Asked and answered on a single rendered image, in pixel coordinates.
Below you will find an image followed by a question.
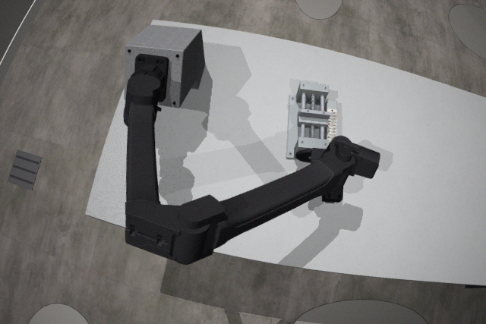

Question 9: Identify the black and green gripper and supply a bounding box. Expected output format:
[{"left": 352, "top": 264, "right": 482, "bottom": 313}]
[{"left": 311, "top": 148, "right": 326, "bottom": 163}]

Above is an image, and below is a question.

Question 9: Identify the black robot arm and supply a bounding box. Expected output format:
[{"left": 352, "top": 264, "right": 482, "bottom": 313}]
[{"left": 123, "top": 54, "right": 380, "bottom": 265}]

